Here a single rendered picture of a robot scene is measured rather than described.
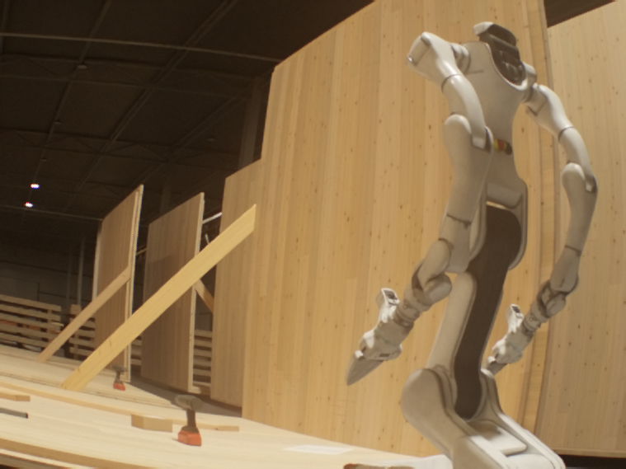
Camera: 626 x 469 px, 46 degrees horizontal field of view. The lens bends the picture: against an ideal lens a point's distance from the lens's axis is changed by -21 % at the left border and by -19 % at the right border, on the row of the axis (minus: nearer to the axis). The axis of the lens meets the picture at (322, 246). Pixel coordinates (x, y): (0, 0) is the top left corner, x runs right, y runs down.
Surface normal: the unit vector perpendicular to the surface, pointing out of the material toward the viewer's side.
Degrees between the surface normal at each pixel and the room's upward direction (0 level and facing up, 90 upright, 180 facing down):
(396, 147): 90
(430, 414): 90
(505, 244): 106
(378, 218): 90
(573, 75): 90
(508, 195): 126
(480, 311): 110
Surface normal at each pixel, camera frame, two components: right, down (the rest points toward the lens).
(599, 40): -0.91, -0.13
